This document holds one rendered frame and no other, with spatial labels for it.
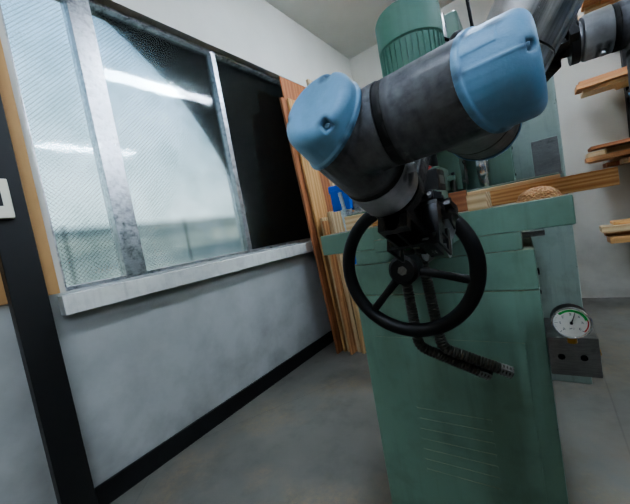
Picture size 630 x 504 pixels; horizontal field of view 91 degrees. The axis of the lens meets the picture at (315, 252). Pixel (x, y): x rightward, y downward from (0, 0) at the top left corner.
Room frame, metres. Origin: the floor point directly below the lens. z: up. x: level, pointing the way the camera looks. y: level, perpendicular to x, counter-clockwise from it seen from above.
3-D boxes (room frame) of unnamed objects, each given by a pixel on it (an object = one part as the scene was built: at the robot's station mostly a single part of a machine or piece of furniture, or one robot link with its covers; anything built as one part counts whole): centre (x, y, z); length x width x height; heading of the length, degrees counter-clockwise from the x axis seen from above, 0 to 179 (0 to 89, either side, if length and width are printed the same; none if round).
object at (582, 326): (0.58, -0.46, 0.65); 0.06 x 0.04 x 0.08; 55
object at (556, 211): (0.82, -0.30, 0.87); 0.61 x 0.30 x 0.06; 55
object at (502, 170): (0.97, -0.60, 1.02); 0.09 x 0.07 x 0.12; 55
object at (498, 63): (0.26, -0.14, 1.00); 0.11 x 0.11 x 0.08; 53
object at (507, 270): (1.01, -0.44, 0.76); 0.57 x 0.45 x 0.09; 145
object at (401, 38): (0.91, -0.37, 1.32); 0.18 x 0.18 x 0.31
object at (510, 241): (0.86, -0.34, 0.82); 0.40 x 0.21 x 0.04; 55
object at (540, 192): (0.70, -0.52, 0.91); 0.12 x 0.09 x 0.03; 145
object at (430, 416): (1.01, -0.44, 0.35); 0.58 x 0.45 x 0.71; 145
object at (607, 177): (0.85, -0.45, 0.92); 0.59 x 0.02 x 0.04; 55
